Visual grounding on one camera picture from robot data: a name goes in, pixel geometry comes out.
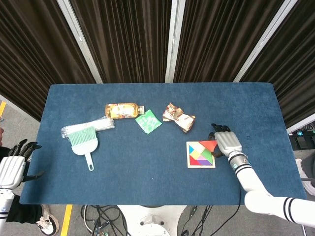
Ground clear plastic pack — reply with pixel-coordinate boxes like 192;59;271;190
61;117;116;139

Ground grey metal frame post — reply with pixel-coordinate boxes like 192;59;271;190
56;0;103;84
164;0;186;84
233;0;299;83

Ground tangram puzzle tray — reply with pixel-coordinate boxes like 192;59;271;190
186;141;217;169

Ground grey metal frame rail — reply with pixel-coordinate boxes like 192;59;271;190
286;120;315;134

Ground mint green hand brush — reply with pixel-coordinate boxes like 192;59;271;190
67;126;100;172

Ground green tangram piece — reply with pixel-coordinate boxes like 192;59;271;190
199;147;213;165

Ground blue felt table cover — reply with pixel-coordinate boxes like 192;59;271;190
19;82;308;206

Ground black floor device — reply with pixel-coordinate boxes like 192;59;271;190
289;130;315;150

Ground green snack packet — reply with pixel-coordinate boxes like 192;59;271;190
134;110;162;135

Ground dark brown curtain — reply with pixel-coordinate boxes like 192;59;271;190
70;0;173;84
0;0;97;121
173;0;287;84
240;0;315;128

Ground amber tea bottle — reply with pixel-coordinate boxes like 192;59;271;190
105;102;145;120

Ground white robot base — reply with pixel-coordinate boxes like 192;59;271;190
118;205;188;236

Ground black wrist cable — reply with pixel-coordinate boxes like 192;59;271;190
214;185;243;234

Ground orange-red triangle piece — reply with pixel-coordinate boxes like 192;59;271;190
198;140;219;152

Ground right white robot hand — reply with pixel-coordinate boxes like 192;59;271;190
208;122;243;158

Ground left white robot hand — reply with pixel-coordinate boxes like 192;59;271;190
0;139;45;190

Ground black floor cable tangle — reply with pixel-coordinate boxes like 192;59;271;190
82;205;130;236
181;205;215;236

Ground white sneaker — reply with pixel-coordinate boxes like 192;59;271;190
36;205;60;236

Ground crumpled beige snack wrapper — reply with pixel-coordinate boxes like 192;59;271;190
161;102;197;134

